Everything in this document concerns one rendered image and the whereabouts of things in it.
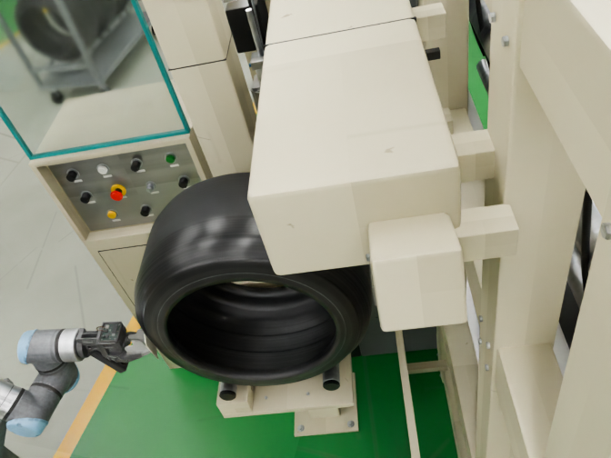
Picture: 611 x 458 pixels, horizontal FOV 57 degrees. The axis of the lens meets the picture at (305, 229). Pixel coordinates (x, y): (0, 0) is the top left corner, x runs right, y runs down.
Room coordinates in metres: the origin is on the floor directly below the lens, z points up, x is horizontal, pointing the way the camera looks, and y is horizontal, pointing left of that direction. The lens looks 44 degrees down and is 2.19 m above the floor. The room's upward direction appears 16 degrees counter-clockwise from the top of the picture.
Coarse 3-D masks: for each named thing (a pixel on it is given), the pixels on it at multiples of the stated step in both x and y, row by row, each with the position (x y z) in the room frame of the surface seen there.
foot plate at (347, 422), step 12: (348, 408) 1.16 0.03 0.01; (300, 420) 1.17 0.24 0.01; (312, 420) 1.16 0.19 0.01; (324, 420) 1.14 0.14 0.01; (336, 420) 1.13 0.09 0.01; (348, 420) 1.11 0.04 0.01; (300, 432) 1.12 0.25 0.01; (312, 432) 1.11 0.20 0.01; (324, 432) 1.09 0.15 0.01; (336, 432) 1.08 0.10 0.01; (348, 432) 1.07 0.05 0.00
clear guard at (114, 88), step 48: (0, 0) 1.60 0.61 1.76; (48, 0) 1.58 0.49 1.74; (96, 0) 1.55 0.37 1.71; (0, 48) 1.62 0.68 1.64; (48, 48) 1.59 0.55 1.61; (96, 48) 1.57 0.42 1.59; (144, 48) 1.54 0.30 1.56; (0, 96) 1.63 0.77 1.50; (48, 96) 1.61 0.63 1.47; (96, 96) 1.58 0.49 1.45; (144, 96) 1.55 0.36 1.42; (48, 144) 1.62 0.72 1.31; (96, 144) 1.59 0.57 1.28
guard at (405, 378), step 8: (400, 336) 0.79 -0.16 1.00; (400, 344) 0.76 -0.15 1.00; (400, 352) 0.74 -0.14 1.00; (400, 360) 0.72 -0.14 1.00; (400, 368) 0.70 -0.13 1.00; (408, 376) 0.68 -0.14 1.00; (408, 384) 0.65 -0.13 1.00; (408, 392) 0.64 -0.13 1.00; (408, 400) 0.62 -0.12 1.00; (408, 408) 0.60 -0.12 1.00; (408, 416) 0.58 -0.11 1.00; (408, 424) 0.56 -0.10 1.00; (408, 432) 0.55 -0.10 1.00; (416, 440) 0.52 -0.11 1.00; (416, 448) 0.51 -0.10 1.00; (416, 456) 0.49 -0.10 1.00
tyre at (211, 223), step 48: (192, 192) 1.01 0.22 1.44; (240, 192) 0.95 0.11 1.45; (192, 240) 0.85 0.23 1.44; (240, 240) 0.82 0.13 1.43; (144, 288) 0.85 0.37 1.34; (192, 288) 0.80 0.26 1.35; (240, 288) 1.08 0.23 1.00; (288, 288) 1.06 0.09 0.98; (336, 288) 0.75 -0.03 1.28; (192, 336) 0.95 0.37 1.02; (240, 336) 0.97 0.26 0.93; (288, 336) 0.94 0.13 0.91; (336, 336) 0.75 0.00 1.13; (240, 384) 0.81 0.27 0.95
